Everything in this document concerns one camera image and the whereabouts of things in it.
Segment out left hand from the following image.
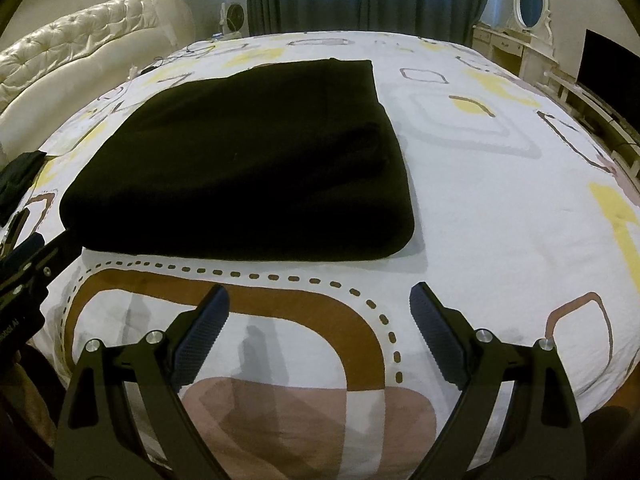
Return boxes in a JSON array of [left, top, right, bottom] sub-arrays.
[[4, 362, 56, 448]]

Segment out folded black garment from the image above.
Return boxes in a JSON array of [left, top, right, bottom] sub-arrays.
[[0, 151, 46, 226]]

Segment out white tv console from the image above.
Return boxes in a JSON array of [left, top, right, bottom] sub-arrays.
[[536, 70, 639, 188]]

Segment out patterned bed sheet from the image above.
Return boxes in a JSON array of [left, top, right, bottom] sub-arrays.
[[1, 32, 639, 479]]

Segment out black television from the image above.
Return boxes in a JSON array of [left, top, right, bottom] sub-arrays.
[[577, 29, 640, 131]]

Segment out white vanity dresser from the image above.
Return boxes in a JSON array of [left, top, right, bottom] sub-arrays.
[[472, 23, 559, 84]]

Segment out oval white-framed mirror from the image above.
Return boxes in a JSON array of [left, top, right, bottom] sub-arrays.
[[506, 0, 553, 52]]

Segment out black pants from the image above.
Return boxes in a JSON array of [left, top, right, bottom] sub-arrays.
[[60, 58, 414, 262]]

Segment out small desk fan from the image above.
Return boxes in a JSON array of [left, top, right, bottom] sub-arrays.
[[219, 2, 245, 37]]

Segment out cream tufted headboard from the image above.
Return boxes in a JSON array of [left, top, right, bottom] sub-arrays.
[[1, 0, 195, 166]]

